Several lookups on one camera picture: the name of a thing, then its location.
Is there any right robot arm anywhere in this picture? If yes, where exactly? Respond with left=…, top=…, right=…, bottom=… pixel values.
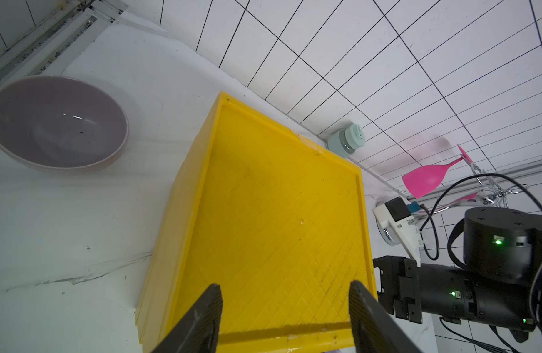
left=373, top=197, right=542, bottom=343

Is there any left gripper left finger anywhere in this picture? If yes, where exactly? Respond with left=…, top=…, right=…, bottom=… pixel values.
left=152, top=284, right=223, bottom=353

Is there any yellow drawer cabinet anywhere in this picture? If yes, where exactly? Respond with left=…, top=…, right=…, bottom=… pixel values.
left=136, top=93, right=376, bottom=352

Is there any chrome glass rack stand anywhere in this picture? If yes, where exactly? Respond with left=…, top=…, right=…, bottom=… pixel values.
left=405, top=162, right=527, bottom=231

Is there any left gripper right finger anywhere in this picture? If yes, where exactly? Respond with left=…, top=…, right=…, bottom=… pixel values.
left=348, top=280, right=421, bottom=353

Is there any pink plastic wine glass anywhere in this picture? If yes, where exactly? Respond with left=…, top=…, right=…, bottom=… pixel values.
left=402, top=145, right=473, bottom=199

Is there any grey purple bowl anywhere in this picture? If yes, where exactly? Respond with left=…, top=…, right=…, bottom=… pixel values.
left=0, top=76, right=129, bottom=174

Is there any mint green jar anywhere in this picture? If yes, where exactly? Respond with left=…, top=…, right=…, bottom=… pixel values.
left=326, top=124, right=366, bottom=158

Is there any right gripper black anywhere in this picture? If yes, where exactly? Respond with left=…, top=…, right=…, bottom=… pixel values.
left=372, top=255, right=423, bottom=324

